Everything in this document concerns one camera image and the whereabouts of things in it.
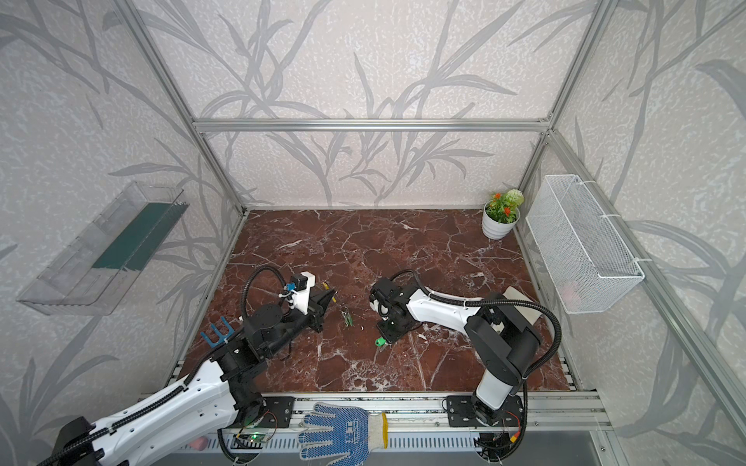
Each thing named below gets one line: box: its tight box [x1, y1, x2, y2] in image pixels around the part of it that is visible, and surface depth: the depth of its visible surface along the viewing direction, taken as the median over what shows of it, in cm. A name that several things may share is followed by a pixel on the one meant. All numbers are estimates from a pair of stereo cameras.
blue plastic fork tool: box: [200, 316, 236, 349], surface depth 88 cm
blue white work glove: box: [298, 402, 389, 466], surface depth 72 cm
